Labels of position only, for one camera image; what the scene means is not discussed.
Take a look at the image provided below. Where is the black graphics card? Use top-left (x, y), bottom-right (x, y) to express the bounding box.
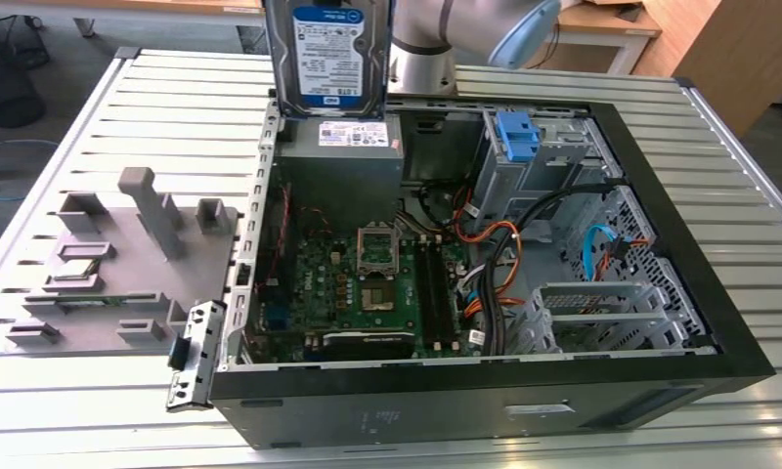
top-left (302, 327), bottom-right (419, 362)

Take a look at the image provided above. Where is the orange yellow wire bundle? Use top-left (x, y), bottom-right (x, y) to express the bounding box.
top-left (452, 194), bottom-right (530, 319)

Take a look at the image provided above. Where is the green motherboard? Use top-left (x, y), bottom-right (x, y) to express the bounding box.
top-left (244, 229), bottom-right (489, 365)

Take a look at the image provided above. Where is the black RAM slot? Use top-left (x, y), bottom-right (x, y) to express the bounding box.
top-left (428, 234), bottom-right (461, 351)
top-left (413, 234), bottom-right (443, 351)

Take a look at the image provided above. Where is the grey parts rack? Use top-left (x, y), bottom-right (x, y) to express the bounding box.
top-left (0, 166), bottom-right (246, 361)

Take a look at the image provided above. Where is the silver optical drive cage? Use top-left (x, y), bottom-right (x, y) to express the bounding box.
top-left (472, 109), bottom-right (627, 231)

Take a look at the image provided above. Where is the CPU socket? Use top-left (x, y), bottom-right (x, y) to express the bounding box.
top-left (356, 275), bottom-right (407, 315)

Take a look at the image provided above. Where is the blue floor cable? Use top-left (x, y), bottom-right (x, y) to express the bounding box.
top-left (0, 139), bottom-right (59, 202)

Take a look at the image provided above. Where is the black mesh bin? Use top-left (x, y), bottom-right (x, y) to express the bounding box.
top-left (0, 13), bottom-right (50, 129)

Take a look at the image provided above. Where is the metal socket cover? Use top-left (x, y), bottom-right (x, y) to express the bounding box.
top-left (356, 225), bottom-right (403, 277)

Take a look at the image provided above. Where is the wooden cabinet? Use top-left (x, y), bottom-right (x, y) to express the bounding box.
top-left (635, 0), bottom-right (782, 139)

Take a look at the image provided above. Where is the blue data wire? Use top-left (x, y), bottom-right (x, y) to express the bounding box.
top-left (583, 222), bottom-right (627, 283)

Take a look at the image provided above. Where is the green RAM stick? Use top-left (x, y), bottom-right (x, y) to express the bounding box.
top-left (50, 295), bottom-right (129, 312)

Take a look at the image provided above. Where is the silver disk bay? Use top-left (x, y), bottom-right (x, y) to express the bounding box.
top-left (524, 280), bottom-right (702, 356)

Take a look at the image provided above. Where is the metal expansion slot bracket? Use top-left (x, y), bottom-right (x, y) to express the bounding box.
top-left (164, 298), bottom-right (228, 414)

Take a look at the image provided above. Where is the blue plastic drive latch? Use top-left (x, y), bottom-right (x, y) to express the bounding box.
top-left (493, 110), bottom-right (540, 163)

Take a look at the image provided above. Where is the wooden desk white frame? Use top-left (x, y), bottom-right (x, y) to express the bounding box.
top-left (546, 2), bottom-right (663, 74)
top-left (57, 0), bottom-right (268, 58)

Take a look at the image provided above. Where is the black PC case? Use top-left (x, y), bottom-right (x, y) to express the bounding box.
top-left (204, 87), bottom-right (775, 450)

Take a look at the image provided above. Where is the silver CPU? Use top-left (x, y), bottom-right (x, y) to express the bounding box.
top-left (54, 258), bottom-right (102, 282)

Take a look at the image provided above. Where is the grey power supply unit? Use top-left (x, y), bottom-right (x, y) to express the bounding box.
top-left (277, 116), bottom-right (407, 231)

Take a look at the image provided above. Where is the orange red power wire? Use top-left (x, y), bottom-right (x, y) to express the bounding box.
top-left (602, 236), bottom-right (656, 268)

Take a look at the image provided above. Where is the hard disk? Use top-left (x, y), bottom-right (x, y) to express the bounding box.
top-left (261, 0), bottom-right (393, 121)

